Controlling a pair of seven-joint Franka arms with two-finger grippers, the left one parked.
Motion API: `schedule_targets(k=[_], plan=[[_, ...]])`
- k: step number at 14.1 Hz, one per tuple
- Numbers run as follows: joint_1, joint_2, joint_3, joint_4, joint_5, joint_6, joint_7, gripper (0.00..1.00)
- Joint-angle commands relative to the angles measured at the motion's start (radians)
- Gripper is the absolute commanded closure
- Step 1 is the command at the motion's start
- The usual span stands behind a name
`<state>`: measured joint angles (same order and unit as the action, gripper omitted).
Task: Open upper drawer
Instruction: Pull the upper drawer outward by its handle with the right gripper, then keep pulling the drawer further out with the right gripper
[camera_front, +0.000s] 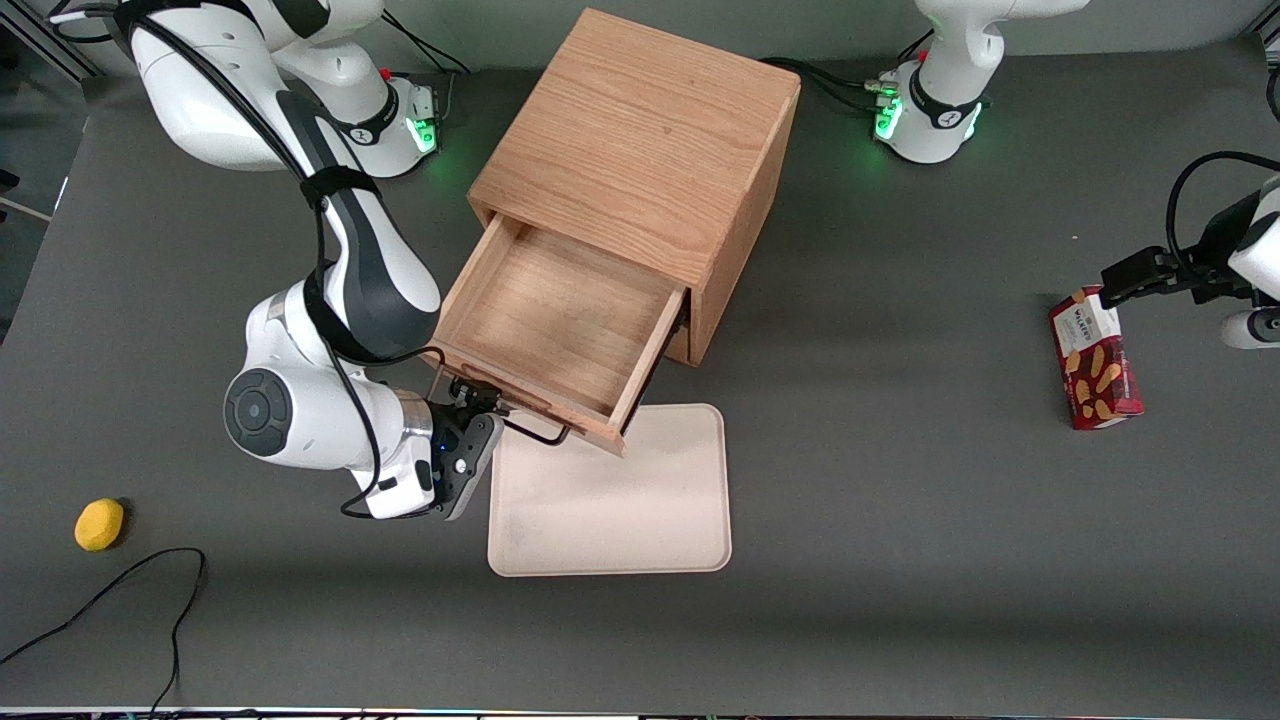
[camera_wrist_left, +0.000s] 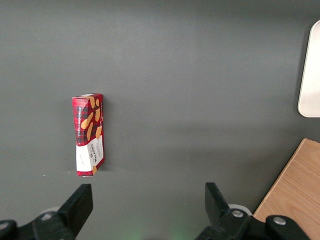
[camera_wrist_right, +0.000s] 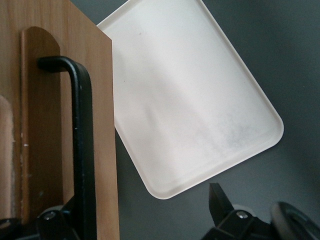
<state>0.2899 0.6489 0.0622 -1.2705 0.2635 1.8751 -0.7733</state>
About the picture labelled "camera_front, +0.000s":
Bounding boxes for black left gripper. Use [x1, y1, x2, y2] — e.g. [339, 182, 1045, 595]
[1100, 190, 1264, 309]

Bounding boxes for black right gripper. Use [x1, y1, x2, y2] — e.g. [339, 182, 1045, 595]
[428, 375, 515, 507]

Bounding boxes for long black drawer handle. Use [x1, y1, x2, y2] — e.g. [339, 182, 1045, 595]
[428, 365, 573, 448]

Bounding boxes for wooden drawer with notched edge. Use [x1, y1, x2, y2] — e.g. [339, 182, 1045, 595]
[425, 213, 691, 458]

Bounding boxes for wooden drawer cabinet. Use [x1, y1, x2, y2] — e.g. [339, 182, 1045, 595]
[468, 8, 803, 368]

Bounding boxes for red cookie box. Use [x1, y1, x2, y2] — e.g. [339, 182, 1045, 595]
[1048, 285, 1144, 431]

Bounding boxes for beige plastic tray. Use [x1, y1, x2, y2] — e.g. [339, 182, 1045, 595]
[487, 403, 733, 578]

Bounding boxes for yellow lemon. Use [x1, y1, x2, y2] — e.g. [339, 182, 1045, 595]
[74, 498, 126, 552]

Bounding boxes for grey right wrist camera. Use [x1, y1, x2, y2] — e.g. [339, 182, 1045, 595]
[437, 412, 505, 522]

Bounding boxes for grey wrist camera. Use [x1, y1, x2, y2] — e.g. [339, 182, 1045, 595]
[1220, 307, 1280, 351]
[437, 412, 505, 522]

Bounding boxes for black left wrist cable loop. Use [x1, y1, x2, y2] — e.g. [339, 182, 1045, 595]
[1165, 150, 1280, 276]

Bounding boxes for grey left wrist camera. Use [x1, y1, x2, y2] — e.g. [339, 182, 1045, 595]
[1220, 307, 1280, 351]

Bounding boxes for thin black table cable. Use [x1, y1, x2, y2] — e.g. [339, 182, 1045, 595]
[0, 547, 207, 717]

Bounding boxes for black right arm base cables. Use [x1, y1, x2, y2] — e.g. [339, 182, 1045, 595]
[378, 15, 477, 77]

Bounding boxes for black arm base cables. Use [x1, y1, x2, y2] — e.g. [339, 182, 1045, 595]
[760, 30, 936, 117]
[378, 15, 477, 77]

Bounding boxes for black left arm base cables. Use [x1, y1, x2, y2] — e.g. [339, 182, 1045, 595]
[760, 30, 936, 117]

